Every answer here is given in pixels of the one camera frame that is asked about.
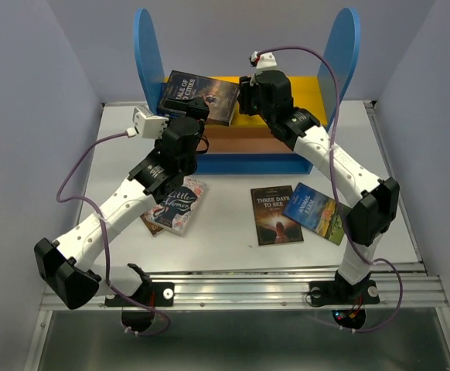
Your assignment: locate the Animal Farm book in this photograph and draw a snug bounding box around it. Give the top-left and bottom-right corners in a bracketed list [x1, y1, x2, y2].
[283, 183, 351, 245]

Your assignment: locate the blue yellow wooden bookshelf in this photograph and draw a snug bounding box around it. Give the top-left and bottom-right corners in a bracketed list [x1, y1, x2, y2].
[133, 8, 360, 174]

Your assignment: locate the Jane Eyre book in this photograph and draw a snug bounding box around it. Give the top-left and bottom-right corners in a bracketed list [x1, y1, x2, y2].
[160, 77, 169, 114]

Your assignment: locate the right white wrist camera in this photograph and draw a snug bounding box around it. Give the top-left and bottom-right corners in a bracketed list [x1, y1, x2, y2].
[249, 51, 278, 74]

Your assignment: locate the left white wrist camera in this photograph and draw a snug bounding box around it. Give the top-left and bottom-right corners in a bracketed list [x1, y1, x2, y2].
[125, 105, 169, 140]

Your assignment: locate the Little Women book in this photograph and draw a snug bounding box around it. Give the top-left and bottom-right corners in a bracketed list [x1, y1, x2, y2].
[147, 177, 207, 236]

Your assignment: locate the Three Days to See book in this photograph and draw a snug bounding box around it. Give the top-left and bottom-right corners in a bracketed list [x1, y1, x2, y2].
[251, 185, 304, 246]

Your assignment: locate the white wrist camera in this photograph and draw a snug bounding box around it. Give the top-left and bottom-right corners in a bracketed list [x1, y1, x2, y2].
[125, 105, 169, 140]
[249, 51, 278, 74]

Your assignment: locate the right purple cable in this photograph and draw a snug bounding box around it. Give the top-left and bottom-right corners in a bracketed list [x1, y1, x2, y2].
[255, 46, 404, 334]

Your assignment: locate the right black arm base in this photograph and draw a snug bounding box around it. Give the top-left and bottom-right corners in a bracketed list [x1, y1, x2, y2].
[305, 280, 380, 330]

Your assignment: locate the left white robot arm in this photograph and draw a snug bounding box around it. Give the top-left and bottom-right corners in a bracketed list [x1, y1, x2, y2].
[34, 97, 210, 310]

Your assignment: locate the brown book far left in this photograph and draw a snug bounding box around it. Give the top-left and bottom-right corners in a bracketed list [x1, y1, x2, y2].
[141, 213, 164, 237]

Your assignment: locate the A Tale of Two Cities book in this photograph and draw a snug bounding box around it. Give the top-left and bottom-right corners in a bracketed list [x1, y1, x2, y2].
[167, 70, 239, 126]

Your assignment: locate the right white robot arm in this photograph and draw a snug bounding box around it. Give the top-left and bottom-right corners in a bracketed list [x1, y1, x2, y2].
[238, 70, 400, 301]

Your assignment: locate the aluminium mounting rail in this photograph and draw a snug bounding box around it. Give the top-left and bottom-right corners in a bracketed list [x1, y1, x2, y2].
[39, 264, 448, 312]

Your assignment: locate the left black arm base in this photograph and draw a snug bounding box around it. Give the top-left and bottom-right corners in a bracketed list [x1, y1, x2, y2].
[104, 263, 176, 336]

